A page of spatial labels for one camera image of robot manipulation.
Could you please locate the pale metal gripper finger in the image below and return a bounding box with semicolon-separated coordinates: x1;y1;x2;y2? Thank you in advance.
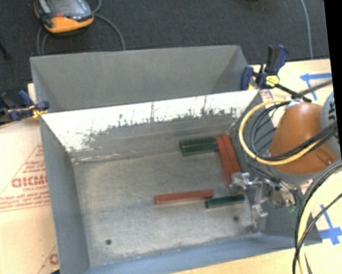
228;171;253;193
246;202;272;234

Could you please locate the dark green flat block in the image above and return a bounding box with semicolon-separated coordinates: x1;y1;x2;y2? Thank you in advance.
203;193;247;210
178;135;220;157

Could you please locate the grey metal bin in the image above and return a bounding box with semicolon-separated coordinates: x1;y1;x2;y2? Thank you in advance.
29;26;325;274

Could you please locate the brown cardboard board, red print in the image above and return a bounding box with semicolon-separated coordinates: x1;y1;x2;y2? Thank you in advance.
0;116;62;274

